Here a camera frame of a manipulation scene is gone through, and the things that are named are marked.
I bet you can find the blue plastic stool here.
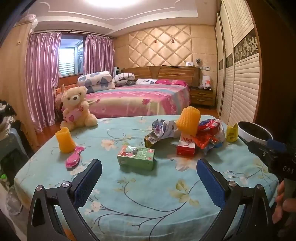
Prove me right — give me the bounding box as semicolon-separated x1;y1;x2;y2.
0;127;31;168

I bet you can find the floral turquoise tablecloth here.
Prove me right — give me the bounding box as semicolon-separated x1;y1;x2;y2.
14;114;279;241

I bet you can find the red snack bag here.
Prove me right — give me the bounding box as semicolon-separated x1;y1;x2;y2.
194;119;225;155

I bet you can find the cream teddy bear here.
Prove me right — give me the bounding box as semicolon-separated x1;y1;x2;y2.
60;86;99;131

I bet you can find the orange foam fruit net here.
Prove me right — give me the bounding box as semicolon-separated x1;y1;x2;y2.
55;127;76;153
176;106;201;135

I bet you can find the green carton box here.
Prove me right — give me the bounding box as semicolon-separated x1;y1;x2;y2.
117;146;155;171

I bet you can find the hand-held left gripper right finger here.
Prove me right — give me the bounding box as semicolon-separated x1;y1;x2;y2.
196;159;274;241

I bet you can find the blue wrapper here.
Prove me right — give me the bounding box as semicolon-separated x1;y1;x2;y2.
151;119;165;133

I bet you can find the louvred sliding wardrobe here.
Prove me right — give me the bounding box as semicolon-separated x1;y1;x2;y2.
215;0;261;131

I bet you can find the bed with pink floral sheet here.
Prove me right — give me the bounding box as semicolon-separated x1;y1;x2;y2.
85;83;191;118

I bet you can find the white paper packaging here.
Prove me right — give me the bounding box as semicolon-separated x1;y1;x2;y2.
161;120;180;140

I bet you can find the folded striped duvet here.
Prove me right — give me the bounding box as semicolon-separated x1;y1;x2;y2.
112;72;137;88

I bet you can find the red and white box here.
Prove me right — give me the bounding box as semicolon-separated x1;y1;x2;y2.
177;133;196;158

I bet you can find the wooden nightstand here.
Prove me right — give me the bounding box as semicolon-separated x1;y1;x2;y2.
189;87;214;109

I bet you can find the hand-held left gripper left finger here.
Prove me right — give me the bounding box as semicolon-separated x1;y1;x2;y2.
26;159;102;241

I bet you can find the white round trash bin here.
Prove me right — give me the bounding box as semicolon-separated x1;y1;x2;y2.
238;121;274;143

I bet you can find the olive gold foil packet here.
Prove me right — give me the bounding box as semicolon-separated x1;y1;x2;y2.
144;131;164;149

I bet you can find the yellow torn packet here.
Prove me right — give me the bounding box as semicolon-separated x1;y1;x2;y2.
226;123;239;143

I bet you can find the white bag with red label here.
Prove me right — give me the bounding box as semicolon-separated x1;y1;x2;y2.
201;75;212;90

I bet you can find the wooden headboard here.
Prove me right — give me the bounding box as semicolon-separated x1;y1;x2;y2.
121;65;201;88

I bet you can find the ceiling lamp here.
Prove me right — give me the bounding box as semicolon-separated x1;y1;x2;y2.
84;0;145;5

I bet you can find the pink satin curtain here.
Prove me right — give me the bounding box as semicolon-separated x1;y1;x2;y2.
25;32;62;133
83;34;115;76

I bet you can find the folded duvet with heart print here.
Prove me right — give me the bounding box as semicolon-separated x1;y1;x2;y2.
77;71;116;93

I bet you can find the person's right hand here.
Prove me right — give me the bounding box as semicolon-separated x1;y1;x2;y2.
272;179;296;224

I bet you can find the window with blinds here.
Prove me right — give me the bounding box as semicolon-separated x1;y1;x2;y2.
58;32;85;78

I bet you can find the pink pillow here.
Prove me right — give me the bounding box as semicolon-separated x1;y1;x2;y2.
154;79;187;87

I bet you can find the light wooden cabinet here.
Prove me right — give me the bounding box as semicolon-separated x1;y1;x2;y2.
0;20;40;149

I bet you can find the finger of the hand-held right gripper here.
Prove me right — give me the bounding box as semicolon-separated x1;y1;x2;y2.
266;138;287;154
248;140;272;163

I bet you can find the wooden chair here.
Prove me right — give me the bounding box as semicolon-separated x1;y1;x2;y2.
53;83;68;109

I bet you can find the pink hairbrush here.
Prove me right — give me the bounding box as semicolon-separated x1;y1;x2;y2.
65;146;85;169

